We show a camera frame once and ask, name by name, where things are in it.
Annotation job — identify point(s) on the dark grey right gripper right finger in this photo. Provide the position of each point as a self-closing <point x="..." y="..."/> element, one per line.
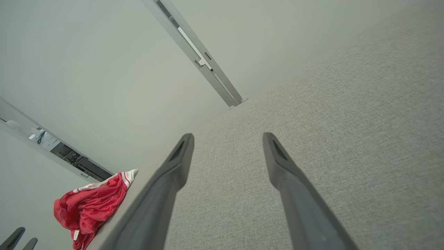
<point x="298" y="201"/>

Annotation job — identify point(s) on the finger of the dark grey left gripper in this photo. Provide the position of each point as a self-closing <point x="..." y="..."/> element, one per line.
<point x="12" y="239"/>
<point x="31" y="244"/>

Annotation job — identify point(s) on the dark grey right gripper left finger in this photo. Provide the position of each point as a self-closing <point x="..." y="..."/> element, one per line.
<point x="156" y="201"/>

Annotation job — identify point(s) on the red jersey with white sleeves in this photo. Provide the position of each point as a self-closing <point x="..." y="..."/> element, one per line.
<point x="90" y="208"/>

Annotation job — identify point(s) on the white packaging behind partition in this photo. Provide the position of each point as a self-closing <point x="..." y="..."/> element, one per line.
<point x="45" y="139"/>

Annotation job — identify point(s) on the grey aluminium partition post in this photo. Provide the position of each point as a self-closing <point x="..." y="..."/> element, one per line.
<point x="194" y="48"/>

